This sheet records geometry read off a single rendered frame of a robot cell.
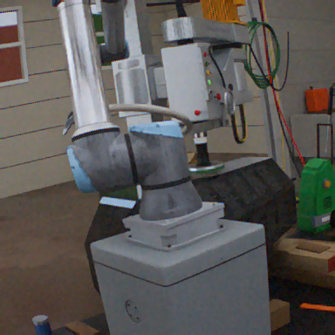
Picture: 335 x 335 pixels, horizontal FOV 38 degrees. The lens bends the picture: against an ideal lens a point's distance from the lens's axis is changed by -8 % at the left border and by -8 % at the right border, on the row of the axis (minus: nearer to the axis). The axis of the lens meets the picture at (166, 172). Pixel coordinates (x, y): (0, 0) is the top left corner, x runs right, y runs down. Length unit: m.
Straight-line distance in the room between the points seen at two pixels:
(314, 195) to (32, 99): 5.94
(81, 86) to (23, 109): 7.33
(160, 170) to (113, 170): 0.13
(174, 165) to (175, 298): 0.39
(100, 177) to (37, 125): 7.48
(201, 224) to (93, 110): 0.45
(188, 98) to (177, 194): 1.28
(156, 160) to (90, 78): 0.31
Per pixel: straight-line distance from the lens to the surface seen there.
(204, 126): 2.74
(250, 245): 1.54
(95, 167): 1.46
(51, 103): 9.06
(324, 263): 3.06
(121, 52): 2.13
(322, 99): 5.92
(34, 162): 8.90
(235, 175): 2.87
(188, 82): 2.71
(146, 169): 1.48
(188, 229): 1.47
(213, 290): 1.46
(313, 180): 4.14
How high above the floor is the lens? 1.28
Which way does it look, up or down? 9 degrees down
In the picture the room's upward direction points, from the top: 8 degrees counter-clockwise
